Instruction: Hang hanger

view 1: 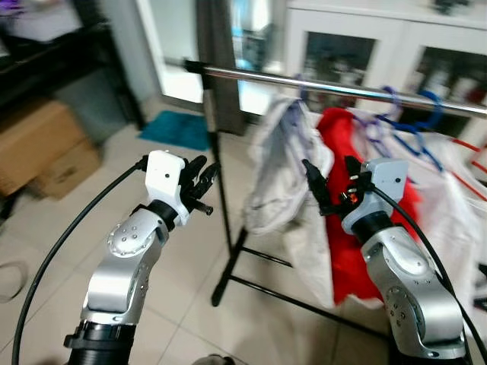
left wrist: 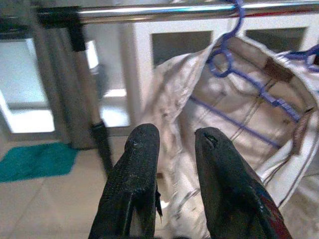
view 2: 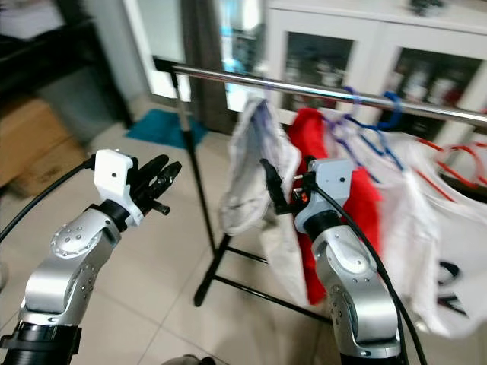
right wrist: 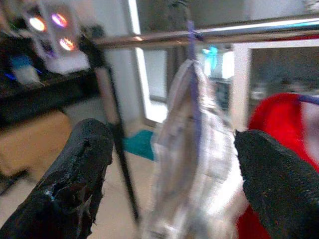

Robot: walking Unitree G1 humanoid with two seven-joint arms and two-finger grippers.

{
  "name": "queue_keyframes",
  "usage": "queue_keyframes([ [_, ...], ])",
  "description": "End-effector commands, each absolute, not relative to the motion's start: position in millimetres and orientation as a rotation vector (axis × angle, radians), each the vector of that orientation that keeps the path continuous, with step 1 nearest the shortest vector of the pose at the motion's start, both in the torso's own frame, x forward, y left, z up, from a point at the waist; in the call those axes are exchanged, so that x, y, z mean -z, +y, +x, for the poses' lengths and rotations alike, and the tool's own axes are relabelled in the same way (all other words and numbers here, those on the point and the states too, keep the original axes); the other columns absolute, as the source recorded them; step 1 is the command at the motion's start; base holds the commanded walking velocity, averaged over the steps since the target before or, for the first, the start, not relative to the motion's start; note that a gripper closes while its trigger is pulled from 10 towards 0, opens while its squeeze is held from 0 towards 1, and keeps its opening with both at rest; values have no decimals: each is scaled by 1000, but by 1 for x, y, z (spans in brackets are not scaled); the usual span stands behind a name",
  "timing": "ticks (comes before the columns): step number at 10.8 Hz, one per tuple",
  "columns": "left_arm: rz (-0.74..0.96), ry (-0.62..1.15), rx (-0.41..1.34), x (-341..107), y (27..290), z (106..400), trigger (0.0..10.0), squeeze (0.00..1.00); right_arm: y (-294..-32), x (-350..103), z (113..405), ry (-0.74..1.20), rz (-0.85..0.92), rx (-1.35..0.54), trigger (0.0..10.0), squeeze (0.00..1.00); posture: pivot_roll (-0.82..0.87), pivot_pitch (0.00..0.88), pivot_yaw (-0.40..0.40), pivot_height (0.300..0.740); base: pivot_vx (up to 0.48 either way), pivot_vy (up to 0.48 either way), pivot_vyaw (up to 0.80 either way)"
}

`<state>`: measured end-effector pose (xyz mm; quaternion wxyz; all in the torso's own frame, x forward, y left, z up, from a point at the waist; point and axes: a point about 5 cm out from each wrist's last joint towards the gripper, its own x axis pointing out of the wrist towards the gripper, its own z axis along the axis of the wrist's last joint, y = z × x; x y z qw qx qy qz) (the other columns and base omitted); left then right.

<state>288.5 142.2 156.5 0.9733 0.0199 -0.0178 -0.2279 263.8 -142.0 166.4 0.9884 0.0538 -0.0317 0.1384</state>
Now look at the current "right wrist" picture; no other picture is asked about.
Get teal floor mat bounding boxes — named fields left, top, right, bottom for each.
left=123, top=129, right=157, bottom=162

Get white sheer garment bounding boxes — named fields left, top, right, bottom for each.
left=141, top=59, right=250, bottom=239

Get white computer case glowing fans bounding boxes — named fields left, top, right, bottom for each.
left=23, top=0, right=90, bottom=74

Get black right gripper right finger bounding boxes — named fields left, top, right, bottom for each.
left=234, top=128, right=319, bottom=239

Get white bottle blue cap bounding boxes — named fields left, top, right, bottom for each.
left=11, top=56, right=42, bottom=85

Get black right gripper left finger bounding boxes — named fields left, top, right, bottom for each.
left=0, top=118, right=115, bottom=239

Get black desk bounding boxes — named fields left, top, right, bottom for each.
left=0, top=32, right=100, bottom=127

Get silver metal clothes rail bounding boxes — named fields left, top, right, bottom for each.
left=92, top=13, right=319, bottom=49

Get bright red garment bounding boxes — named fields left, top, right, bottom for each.
left=236, top=92, right=319, bottom=239

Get white door frame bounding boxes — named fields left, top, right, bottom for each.
left=231, top=39, right=319, bottom=130

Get black clothes rack post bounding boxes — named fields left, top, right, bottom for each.
left=78, top=33, right=140, bottom=222

